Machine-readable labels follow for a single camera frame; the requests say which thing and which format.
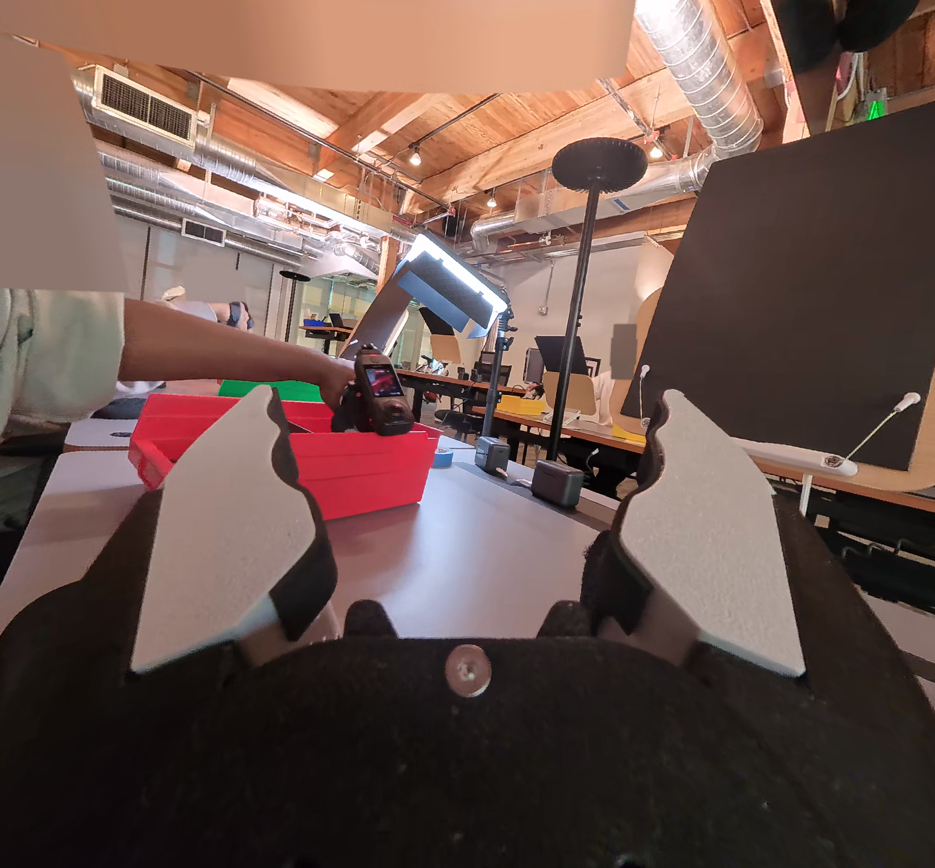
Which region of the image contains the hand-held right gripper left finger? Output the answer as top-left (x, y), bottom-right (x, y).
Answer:
top-left (130, 384), bottom-right (340, 673)

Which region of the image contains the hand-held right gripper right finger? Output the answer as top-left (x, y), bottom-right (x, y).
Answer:
top-left (580, 389), bottom-right (806, 678)

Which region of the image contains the red plastic bin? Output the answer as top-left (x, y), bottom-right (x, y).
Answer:
top-left (129, 392), bottom-right (444, 523)

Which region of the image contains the person's left forearm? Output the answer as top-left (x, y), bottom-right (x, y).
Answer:
top-left (119, 297), bottom-right (331, 401)

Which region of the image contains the person's left hand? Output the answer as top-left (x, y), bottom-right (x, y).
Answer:
top-left (314, 357), bottom-right (359, 412)

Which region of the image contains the green plastic bin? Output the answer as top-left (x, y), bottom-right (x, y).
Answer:
top-left (218, 378), bottom-right (324, 405)

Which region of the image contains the light panel tripod stand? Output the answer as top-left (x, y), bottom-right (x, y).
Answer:
top-left (481, 307), bottom-right (518, 439)

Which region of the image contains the studio light panel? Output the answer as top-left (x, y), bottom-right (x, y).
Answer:
top-left (339, 230), bottom-right (512, 359)

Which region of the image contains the black floor lamp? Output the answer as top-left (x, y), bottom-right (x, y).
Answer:
top-left (279, 269), bottom-right (312, 344)

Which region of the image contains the black foam board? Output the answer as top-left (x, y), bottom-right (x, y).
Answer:
top-left (619, 104), bottom-right (935, 474)

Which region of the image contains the black pole stand with disc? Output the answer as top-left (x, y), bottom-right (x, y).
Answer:
top-left (546, 138), bottom-right (650, 463)

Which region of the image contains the white air vent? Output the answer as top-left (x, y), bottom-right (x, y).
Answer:
top-left (91, 64), bottom-right (200, 147)

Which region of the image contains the silver ventilation duct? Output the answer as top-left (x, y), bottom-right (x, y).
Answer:
top-left (634, 0), bottom-right (765, 162)

